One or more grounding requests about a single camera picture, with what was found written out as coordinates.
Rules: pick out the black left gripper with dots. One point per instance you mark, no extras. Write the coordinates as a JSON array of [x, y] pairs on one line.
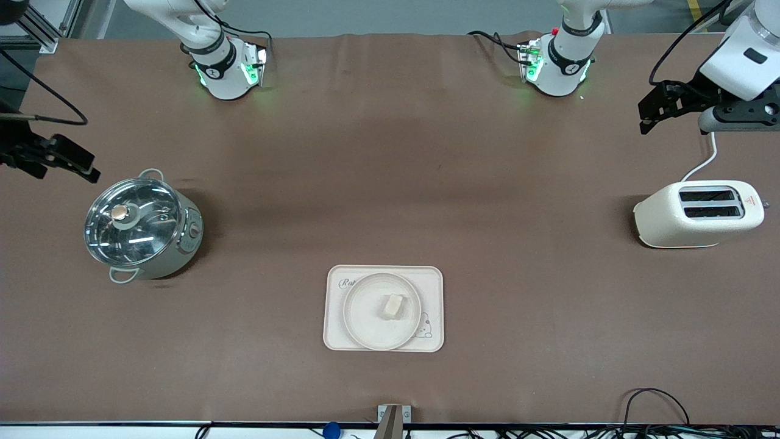
[[698, 91]]

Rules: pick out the steel electric cooking pot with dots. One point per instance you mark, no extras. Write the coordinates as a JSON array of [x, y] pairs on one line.
[[186, 241]]

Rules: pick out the blue round knob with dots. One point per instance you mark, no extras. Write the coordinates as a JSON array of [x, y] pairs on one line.
[[331, 430]]

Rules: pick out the metal bracket at table edge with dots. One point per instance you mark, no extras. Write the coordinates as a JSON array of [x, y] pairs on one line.
[[393, 421]]

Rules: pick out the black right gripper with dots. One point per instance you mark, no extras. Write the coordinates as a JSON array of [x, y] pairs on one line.
[[13, 145]]

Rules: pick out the cream rabbit print tray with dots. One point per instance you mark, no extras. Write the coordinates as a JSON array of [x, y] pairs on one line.
[[436, 338]]

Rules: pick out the brown table mat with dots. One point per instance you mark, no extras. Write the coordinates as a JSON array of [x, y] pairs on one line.
[[244, 366]]

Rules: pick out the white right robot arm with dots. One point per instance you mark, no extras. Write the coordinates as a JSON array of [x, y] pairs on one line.
[[222, 79]]

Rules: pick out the small pale bun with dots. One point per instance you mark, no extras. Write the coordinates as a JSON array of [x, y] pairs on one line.
[[393, 305]]

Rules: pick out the cream two-slot toaster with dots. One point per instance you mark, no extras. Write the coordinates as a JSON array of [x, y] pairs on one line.
[[676, 222]]

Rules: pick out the round cream plate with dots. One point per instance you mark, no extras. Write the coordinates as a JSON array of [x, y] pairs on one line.
[[372, 323]]

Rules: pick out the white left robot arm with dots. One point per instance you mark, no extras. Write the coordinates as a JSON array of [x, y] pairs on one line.
[[563, 67]]

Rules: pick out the glass pot lid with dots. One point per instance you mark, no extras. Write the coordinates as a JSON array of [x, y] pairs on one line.
[[131, 222]]

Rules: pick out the aluminium frame profile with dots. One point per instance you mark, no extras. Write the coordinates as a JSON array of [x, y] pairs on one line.
[[42, 30]]

